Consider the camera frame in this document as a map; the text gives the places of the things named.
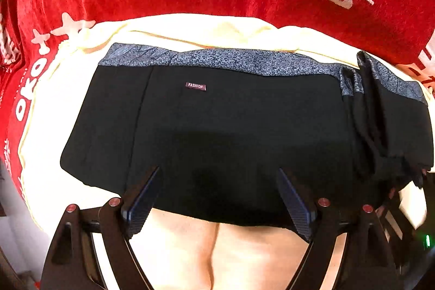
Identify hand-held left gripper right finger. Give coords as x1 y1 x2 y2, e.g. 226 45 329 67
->
276 168 406 290

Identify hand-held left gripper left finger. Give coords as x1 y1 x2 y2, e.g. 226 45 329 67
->
41 166 160 290

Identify black pants with blue stripes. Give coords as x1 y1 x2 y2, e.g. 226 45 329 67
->
59 42 435 232

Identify cream cloth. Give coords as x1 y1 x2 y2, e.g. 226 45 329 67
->
20 13 429 290

